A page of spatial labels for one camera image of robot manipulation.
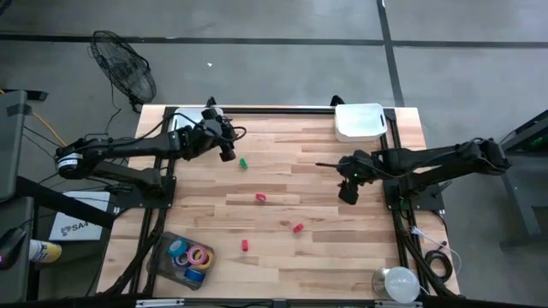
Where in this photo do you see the yellow and white bottle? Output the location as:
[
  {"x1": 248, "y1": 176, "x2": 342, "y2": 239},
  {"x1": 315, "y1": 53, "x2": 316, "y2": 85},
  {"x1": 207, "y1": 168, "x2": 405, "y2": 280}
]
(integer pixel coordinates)
[{"x1": 28, "y1": 239, "x2": 63, "y2": 264}]

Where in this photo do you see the dark blue tape roll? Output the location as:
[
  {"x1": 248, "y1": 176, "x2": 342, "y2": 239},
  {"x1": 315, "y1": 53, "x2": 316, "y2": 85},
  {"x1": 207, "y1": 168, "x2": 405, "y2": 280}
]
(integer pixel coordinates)
[{"x1": 183, "y1": 267, "x2": 206, "y2": 284}]

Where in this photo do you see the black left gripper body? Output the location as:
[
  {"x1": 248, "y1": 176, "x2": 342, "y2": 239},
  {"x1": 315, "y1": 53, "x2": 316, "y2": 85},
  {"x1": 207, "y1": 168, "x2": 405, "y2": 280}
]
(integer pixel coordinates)
[{"x1": 199, "y1": 107, "x2": 238, "y2": 163}]

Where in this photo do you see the black side table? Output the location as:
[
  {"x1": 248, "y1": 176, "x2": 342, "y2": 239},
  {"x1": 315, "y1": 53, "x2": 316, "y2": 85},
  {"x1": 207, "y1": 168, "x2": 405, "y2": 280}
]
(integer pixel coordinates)
[{"x1": 498, "y1": 109, "x2": 548, "y2": 252}]

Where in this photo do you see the coiled black cable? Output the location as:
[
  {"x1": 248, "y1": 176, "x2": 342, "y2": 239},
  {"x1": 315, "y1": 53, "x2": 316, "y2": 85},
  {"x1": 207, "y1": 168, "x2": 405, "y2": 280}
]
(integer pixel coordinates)
[{"x1": 423, "y1": 249, "x2": 454, "y2": 283}]

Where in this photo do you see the black floor fan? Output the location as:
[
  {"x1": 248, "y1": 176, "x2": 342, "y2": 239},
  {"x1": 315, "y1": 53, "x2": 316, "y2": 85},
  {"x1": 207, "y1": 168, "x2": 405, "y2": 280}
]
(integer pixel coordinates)
[{"x1": 87, "y1": 29, "x2": 158, "y2": 115}]

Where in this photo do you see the black rig beam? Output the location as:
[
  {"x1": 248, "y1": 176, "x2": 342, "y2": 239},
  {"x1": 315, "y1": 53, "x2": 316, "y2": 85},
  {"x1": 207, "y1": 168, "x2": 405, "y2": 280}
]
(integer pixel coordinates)
[{"x1": 0, "y1": 292, "x2": 548, "y2": 308}]

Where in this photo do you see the white plastic bin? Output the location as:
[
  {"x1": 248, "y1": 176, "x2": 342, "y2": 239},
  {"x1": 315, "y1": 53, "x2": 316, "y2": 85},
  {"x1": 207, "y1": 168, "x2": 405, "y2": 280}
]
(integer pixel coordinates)
[
  {"x1": 170, "y1": 106, "x2": 225, "y2": 134},
  {"x1": 333, "y1": 103, "x2": 389, "y2": 143}
]

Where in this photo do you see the pink tape roll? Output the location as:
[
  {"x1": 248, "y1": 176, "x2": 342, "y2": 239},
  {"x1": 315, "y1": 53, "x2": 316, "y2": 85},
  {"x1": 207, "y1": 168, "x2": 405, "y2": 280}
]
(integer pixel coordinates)
[{"x1": 187, "y1": 245, "x2": 210, "y2": 266}]

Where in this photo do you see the white dome lamp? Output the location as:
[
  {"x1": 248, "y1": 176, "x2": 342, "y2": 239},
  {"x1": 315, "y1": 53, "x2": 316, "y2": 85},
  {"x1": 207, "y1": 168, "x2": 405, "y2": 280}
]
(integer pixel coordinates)
[{"x1": 371, "y1": 266, "x2": 421, "y2": 304}]

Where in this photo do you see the black aluminium table frame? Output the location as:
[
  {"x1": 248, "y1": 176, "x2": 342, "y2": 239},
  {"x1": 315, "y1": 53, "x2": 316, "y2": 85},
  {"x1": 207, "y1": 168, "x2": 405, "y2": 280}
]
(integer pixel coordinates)
[{"x1": 100, "y1": 105, "x2": 459, "y2": 300}]

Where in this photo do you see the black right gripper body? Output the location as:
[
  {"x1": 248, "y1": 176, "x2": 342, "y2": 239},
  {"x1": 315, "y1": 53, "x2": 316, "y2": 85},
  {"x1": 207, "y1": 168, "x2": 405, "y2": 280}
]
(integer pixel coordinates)
[{"x1": 337, "y1": 150, "x2": 376, "y2": 206}]

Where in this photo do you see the black computer mouse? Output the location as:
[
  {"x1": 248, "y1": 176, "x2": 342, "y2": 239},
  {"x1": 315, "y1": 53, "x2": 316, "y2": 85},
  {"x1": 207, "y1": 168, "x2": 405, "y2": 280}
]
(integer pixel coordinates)
[{"x1": 0, "y1": 226, "x2": 27, "y2": 270}]

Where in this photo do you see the white printed paper sheet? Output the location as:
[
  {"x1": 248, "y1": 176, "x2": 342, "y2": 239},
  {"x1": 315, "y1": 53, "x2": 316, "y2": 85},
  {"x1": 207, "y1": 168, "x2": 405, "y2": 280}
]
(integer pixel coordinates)
[{"x1": 48, "y1": 191, "x2": 111, "y2": 242}]

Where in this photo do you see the light blue tape roll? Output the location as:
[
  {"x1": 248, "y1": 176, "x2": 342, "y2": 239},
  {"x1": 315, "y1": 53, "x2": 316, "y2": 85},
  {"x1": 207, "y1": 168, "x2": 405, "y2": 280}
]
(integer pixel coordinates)
[{"x1": 167, "y1": 238, "x2": 188, "y2": 258}]

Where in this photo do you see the dark wire mesh tray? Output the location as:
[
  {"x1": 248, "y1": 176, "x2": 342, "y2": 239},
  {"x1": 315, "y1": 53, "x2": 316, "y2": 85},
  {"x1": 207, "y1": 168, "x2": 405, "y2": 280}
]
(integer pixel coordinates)
[{"x1": 145, "y1": 231, "x2": 217, "y2": 292}]

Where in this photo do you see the thin white cable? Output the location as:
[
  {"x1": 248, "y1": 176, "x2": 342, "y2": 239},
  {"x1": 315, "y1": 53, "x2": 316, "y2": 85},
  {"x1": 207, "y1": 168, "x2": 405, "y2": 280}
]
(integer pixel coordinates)
[{"x1": 409, "y1": 225, "x2": 464, "y2": 279}]

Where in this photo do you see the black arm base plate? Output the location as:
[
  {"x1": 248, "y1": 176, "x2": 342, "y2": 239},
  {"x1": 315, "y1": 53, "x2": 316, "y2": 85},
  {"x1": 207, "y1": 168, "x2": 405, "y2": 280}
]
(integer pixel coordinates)
[
  {"x1": 383, "y1": 177, "x2": 446, "y2": 211},
  {"x1": 109, "y1": 175, "x2": 177, "y2": 210}
]

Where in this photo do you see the grey desk panel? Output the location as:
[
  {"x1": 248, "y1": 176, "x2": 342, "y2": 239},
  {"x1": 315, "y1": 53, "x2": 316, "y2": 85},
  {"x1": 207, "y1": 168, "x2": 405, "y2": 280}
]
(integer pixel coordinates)
[
  {"x1": 0, "y1": 89, "x2": 29, "y2": 202},
  {"x1": 0, "y1": 196, "x2": 36, "y2": 305}
]

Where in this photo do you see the black diagonal strut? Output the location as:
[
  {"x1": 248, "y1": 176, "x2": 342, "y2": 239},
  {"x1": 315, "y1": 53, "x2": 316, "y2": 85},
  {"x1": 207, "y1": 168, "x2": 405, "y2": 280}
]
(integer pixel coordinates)
[{"x1": 15, "y1": 175, "x2": 117, "y2": 230}]

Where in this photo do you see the yellow extension cable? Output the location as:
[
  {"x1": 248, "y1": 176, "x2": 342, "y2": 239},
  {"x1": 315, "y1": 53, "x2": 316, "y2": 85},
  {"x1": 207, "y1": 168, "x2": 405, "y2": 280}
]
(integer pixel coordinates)
[{"x1": 0, "y1": 88, "x2": 69, "y2": 149}]

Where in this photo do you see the black left camera cable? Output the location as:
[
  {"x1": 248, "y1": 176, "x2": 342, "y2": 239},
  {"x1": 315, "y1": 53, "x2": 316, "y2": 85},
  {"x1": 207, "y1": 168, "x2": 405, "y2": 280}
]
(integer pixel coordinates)
[{"x1": 229, "y1": 125, "x2": 248, "y2": 143}]

